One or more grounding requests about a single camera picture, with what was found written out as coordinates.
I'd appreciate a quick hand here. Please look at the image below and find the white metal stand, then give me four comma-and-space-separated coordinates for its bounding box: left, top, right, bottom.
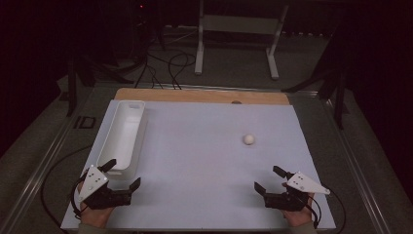
194, 0, 290, 81

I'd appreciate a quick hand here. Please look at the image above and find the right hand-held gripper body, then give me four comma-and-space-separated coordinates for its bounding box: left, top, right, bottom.
263, 171, 331, 213

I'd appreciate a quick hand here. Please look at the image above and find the black floor cable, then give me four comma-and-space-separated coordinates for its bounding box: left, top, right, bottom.
134, 48, 165, 90
167, 52, 198, 91

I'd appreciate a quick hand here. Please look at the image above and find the person's right hand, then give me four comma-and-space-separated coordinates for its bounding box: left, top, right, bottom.
281, 181, 316, 228

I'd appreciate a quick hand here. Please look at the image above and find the white plastic bin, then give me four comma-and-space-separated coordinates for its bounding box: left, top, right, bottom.
95, 99, 149, 180

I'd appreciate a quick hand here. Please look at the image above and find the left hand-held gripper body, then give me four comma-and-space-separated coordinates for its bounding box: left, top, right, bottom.
77, 164, 133, 211

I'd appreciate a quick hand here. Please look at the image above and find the black tripod stand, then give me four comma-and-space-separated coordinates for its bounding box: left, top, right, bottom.
282, 19, 350, 131
62, 48, 134, 118

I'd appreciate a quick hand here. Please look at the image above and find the dark equipment stand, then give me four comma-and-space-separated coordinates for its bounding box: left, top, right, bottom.
130, 0, 167, 66

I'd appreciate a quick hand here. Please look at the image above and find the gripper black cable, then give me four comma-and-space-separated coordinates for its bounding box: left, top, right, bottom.
39, 144, 94, 234
305, 186, 347, 234

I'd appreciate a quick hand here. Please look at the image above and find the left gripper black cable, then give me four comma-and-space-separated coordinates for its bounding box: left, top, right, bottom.
39, 144, 94, 234

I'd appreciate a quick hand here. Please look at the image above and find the person's left hand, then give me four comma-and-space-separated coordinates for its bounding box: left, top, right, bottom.
76, 181, 115, 229

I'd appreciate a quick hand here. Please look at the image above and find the white table mat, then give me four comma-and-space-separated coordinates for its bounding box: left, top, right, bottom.
60, 98, 337, 231

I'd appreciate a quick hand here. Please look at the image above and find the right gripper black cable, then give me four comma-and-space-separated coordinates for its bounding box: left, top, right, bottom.
305, 186, 347, 234

